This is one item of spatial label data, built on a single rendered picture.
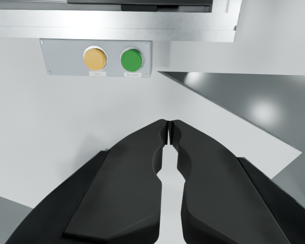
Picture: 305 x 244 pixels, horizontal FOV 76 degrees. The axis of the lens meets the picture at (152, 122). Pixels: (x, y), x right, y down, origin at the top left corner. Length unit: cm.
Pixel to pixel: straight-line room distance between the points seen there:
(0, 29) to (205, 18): 37
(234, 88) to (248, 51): 98
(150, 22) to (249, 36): 24
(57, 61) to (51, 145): 32
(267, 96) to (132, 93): 123
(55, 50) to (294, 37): 50
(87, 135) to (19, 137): 22
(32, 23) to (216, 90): 122
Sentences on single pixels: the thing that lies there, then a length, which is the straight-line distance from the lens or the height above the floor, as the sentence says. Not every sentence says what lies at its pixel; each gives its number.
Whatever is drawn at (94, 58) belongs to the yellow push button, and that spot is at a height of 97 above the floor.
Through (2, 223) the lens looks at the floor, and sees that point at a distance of 311.
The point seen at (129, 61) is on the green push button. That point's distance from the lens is 38.
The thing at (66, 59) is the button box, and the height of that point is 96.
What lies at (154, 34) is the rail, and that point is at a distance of 38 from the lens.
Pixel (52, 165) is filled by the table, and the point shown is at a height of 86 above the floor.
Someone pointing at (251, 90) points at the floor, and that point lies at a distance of 154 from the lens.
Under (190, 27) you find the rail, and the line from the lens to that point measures 39.
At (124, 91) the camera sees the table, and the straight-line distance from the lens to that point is 52.
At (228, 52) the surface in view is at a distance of 51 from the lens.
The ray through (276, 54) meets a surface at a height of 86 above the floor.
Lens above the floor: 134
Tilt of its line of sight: 61 degrees down
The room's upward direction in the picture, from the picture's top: 173 degrees counter-clockwise
